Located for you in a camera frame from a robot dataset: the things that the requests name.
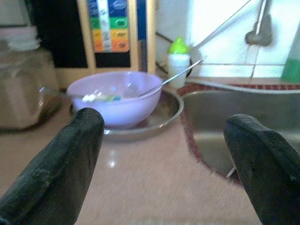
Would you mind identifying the beige water ionizer machine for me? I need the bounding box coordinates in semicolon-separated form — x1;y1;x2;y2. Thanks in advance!
32;0;157;75

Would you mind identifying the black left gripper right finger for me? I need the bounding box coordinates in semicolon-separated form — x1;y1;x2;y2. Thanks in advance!
223;113;300;225

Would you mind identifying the large purple plastic bowl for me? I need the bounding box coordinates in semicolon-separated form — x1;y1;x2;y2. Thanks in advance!
67;71;164;129

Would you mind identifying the clear bottle with green liquid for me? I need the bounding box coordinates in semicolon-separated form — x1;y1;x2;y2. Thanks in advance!
280;30;300;84

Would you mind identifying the thin white faucet hose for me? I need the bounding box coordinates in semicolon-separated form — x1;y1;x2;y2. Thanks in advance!
191;0;253;50

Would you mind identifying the glass jar with brown powder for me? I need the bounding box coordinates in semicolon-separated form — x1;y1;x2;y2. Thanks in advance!
0;38;63;131

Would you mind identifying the steel spoon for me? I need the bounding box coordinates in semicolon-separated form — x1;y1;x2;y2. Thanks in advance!
138;55;208;97

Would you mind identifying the white bottle with green cap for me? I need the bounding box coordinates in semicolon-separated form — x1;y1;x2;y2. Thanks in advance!
166;36;192;89

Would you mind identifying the white drain hose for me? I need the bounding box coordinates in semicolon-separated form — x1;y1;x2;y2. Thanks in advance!
185;78;300;94

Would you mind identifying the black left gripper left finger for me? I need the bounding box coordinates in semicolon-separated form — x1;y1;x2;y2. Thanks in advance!
0;107;105;225

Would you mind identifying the steel kitchen sink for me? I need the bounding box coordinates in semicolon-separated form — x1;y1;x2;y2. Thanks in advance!
181;90;300;186

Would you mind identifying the steel faucet pipe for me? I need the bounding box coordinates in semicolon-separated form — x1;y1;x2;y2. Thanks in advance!
245;0;272;46

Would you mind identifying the round steel plate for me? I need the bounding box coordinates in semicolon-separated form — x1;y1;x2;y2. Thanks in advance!
70;88;185;141

